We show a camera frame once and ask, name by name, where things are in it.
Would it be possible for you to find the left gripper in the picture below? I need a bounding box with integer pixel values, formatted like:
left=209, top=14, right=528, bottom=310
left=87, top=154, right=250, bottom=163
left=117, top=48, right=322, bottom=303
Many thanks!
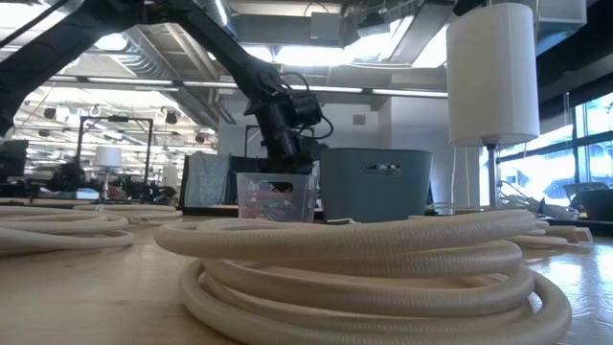
left=242, top=71, right=335, bottom=176

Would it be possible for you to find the white cable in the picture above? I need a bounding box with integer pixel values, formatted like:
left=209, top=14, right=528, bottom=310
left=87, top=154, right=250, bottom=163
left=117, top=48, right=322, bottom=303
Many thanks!
left=71, top=202, right=184, bottom=227
left=152, top=209, right=574, bottom=345
left=0, top=204, right=136, bottom=258
left=507, top=218, right=595, bottom=250

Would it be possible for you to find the black equipment case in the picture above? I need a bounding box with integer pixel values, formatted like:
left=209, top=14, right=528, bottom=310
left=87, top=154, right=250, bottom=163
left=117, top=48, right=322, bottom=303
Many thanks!
left=228, top=155, right=269, bottom=174

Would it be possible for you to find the clear plastic bin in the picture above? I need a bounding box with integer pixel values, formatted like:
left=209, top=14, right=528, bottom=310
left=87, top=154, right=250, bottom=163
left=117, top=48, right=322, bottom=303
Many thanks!
left=236, top=172, right=318, bottom=224

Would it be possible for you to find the linear ceiling light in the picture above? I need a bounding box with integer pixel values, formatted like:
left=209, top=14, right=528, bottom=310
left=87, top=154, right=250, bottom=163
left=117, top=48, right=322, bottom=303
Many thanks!
left=47, top=74, right=240, bottom=92
left=286, top=83, right=449, bottom=99

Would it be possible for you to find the grey mesh panel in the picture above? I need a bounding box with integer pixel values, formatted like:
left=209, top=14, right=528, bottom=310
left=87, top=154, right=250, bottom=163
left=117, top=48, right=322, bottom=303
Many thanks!
left=184, top=152, right=231, bottom=208

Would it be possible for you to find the grey ceiling box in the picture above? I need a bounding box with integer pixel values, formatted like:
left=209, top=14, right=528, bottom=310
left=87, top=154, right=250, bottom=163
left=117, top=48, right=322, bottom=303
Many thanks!
left=309, top=11, right=342, bottom=42

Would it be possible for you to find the teal plastic bin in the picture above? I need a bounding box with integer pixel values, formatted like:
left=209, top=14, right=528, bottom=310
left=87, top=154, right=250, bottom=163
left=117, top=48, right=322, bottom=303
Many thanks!
left=319, top=147, right=434, bottom=224

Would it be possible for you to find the small white table lamp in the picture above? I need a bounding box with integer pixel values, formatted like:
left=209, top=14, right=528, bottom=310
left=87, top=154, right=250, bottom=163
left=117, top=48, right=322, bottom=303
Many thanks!
left=92, top=146, right=125, bottom=200

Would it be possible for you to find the white lamp with wooden base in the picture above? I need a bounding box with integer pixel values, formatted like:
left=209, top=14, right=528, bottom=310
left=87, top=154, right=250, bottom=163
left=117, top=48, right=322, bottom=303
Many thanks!
left=445, top=2, right=541, bottom=212

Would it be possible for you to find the black computer monitor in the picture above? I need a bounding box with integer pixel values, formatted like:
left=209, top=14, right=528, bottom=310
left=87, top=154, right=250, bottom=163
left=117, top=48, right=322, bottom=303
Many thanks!
left=0, top=138, right=30, bottom=193

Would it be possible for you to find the dark office chair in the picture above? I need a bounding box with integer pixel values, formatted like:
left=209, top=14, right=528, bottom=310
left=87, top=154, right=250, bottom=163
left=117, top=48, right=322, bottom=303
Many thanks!
left=562, top=181, right=613, bottom=222

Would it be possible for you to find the black aluminium extrusion frame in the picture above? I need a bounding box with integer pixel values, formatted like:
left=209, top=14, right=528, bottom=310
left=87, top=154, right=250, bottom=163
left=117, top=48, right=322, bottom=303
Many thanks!
left=179, top=204, right=613, bottom=239

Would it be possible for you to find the silver ventilation duct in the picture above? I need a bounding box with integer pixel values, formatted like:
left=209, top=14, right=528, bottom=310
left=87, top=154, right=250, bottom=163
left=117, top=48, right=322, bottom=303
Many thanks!
left=95, top=18, right=231, bottom=127

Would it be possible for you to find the neighbouring station black frame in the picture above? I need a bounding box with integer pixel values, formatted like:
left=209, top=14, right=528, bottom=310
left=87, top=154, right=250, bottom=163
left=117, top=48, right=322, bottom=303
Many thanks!
left=76, top=115, right=154, bottom=198

